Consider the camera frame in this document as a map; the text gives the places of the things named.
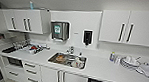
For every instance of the chrome sink faucet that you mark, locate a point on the chrome sink faucet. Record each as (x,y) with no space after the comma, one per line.
(70,49)

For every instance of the small chrome sink knob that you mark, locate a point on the small chrome sink knob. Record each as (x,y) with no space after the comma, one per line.
(79,54)

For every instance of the steel paper towel dispenser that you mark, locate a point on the steel paper towel dispenser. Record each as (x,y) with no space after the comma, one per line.
(59,30)

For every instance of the white cup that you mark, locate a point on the white cup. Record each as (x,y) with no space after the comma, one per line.
(78,61)

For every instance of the bowl with orange food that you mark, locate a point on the bowl with orange food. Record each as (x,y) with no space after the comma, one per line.
(60,58)

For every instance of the steel sink basin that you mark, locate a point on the steel sink basin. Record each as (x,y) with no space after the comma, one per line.
(52,59)

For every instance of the white two-door base cabinet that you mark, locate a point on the white two-door base cabinet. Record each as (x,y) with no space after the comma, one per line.
(63,78)

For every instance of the blue white dish soap bottle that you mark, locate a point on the blue white dish soap bottle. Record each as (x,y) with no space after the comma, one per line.
(112,57)

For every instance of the wide white drawer unit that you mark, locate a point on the wide white drawer unit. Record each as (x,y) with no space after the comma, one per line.
(31,73)

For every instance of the teal bottle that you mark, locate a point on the teal bottle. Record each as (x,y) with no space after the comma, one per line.
(31,5)

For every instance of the stack of white plates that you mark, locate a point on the stack of white plates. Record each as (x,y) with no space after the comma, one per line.
(129,62)

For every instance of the black built-in microwave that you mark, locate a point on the black built-in microwave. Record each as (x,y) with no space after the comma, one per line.
(14,62)

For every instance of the dark coffee machine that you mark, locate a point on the dark coffee machine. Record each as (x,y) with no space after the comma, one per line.
(5,39)

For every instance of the small wall label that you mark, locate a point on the small wall label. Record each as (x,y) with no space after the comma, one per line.
(75,33)

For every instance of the black wall soap dispenser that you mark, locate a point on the black wall soap dispenser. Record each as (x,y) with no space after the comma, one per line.
(87,37)

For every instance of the three-door white wall cabinet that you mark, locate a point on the three-door white wall cabinet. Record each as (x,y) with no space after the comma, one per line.
(131,27)

